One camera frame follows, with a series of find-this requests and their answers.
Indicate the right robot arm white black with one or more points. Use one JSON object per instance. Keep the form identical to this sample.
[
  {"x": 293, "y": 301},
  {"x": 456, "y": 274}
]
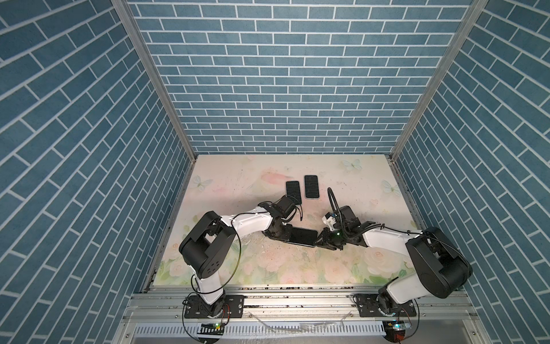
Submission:
[{"x": 439, "y": 267}]

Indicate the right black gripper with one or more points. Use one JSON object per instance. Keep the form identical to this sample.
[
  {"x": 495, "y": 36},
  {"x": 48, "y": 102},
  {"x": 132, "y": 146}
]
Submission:
[{"x": 324, "y": 240}]

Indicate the black phone screen up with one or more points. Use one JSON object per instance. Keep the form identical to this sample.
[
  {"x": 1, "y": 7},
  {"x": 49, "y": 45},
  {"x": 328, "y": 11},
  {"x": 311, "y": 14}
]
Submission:
[{"x": 293, "y": 191}]

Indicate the white slotted cable duct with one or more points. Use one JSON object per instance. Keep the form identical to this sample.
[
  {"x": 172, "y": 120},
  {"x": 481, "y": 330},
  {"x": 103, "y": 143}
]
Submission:
[{"x": 246, "y": 330}]

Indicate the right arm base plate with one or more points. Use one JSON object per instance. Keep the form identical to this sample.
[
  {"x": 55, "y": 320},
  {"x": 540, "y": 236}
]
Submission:
[{"x": 372, "y": 306}]

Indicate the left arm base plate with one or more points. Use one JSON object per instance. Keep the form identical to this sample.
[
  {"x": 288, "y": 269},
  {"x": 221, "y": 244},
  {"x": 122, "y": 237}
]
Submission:
[{"x": 197, "y": 308}]

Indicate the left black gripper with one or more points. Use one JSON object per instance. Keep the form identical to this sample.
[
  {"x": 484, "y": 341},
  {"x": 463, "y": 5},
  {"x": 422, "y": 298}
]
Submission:
[{"x": 286, "y": 236}]

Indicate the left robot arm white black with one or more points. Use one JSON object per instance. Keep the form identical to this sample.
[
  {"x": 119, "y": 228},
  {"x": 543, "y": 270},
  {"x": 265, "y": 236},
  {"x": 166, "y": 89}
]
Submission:
[{"x": 206, "y": 246}]

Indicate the white phone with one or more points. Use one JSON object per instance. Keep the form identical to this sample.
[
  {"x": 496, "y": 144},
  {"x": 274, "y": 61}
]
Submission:
[{"x": 303, "y": 237}]

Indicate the aluminium front rail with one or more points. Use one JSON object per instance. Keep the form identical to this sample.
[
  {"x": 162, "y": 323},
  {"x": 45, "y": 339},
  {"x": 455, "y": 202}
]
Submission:
[{"x": 307, "y": 303}]

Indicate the blue phone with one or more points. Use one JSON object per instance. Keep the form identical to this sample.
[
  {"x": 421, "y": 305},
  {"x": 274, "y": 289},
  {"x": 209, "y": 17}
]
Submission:
[{"x": 312, "y": 187}]

